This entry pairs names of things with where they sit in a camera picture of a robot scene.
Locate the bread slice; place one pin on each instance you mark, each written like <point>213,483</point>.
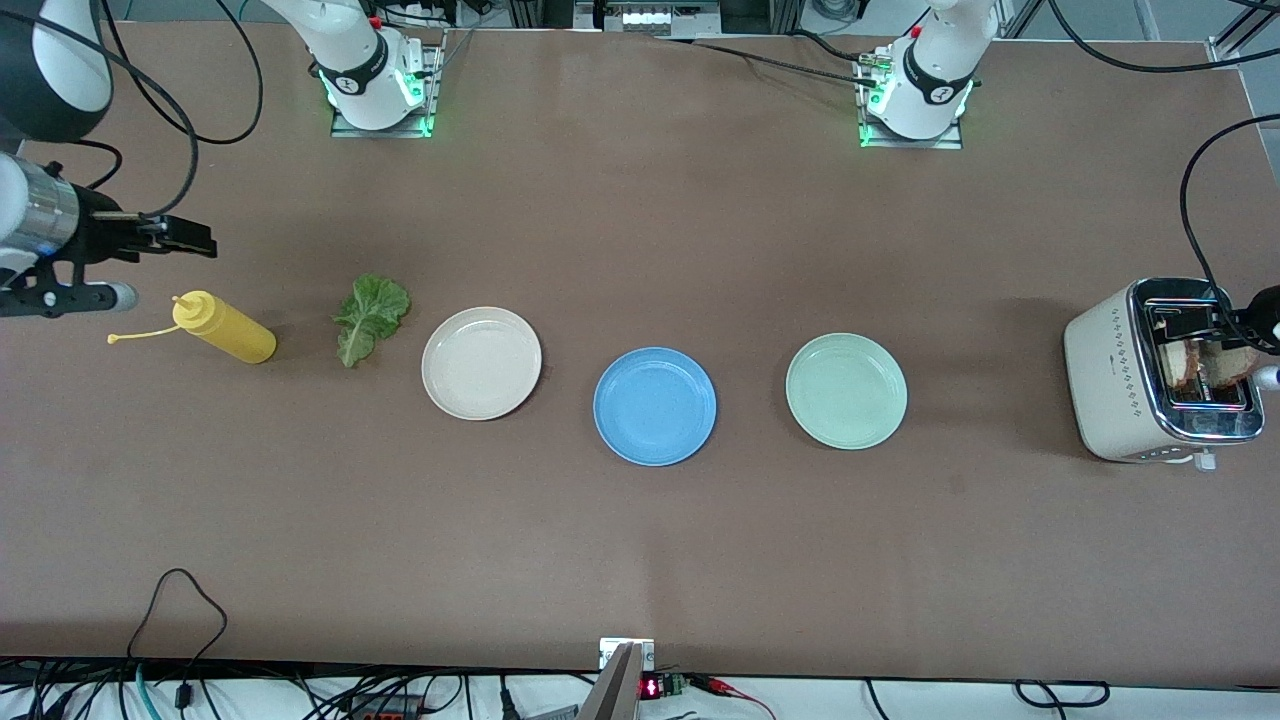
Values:
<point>1235,365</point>
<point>1180,367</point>

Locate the metal box with white lights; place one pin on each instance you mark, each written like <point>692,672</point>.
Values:
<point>645,18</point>

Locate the beige plate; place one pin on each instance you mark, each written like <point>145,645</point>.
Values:
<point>481,363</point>

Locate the light green plate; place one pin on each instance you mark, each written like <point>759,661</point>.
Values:
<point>846,391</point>

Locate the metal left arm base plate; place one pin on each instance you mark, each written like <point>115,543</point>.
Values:
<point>870,138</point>

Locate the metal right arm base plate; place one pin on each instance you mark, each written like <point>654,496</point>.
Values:
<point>438,80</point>

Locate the green lettuce leaf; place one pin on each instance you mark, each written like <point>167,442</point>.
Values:
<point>370,305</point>

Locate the aluminium frame profile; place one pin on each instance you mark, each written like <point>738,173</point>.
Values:
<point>1225,50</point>

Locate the grey metal camera mount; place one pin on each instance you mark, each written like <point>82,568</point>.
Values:
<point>620,690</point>

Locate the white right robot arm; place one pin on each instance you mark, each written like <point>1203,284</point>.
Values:
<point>370,60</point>

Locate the yellow squeeze bottle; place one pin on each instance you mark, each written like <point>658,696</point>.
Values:
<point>235,335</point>

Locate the cream and chrome toaster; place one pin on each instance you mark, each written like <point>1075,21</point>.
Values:
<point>1105,380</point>

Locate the circuit board with red display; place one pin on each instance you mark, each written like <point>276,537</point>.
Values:
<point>652,687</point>

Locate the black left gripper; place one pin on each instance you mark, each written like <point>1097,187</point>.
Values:
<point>1243,324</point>

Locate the blue plate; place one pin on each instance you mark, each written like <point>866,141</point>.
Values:
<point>655,406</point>

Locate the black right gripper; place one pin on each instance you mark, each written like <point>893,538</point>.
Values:
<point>98,237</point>

